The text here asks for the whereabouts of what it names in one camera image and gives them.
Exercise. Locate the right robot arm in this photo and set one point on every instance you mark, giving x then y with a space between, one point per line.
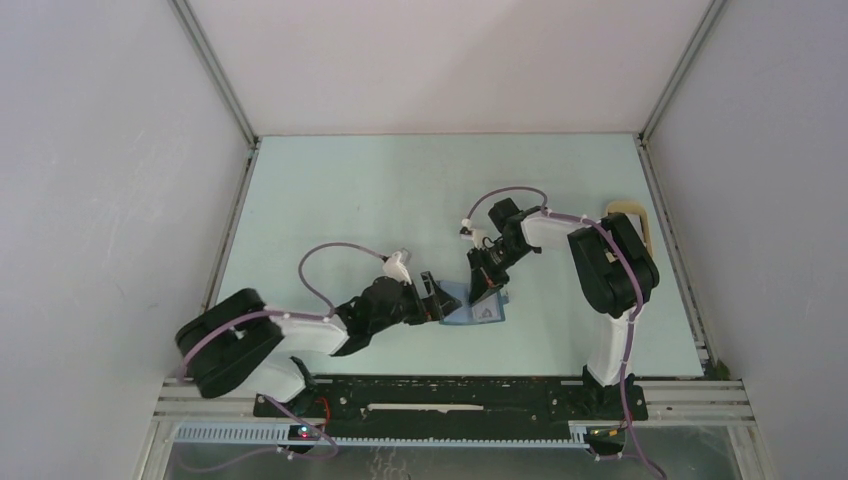
615 269

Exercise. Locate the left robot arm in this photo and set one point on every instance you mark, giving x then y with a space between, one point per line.
242 343

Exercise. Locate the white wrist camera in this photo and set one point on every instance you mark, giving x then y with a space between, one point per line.
395 266
475 235

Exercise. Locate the blue card holder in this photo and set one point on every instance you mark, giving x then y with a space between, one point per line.
488 311

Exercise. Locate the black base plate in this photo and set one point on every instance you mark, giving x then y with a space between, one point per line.
590 398

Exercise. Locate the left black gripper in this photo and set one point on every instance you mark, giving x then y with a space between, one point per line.
435 306

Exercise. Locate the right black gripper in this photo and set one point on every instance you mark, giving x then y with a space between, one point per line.
484 274

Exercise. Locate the beige oval tray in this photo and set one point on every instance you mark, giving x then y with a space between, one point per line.
638 216

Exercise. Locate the aluminium frame rail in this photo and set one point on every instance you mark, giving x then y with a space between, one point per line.
658 402

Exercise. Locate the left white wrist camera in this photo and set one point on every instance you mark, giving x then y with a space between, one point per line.
395 266

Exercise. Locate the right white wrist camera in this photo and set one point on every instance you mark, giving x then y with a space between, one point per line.
475 235

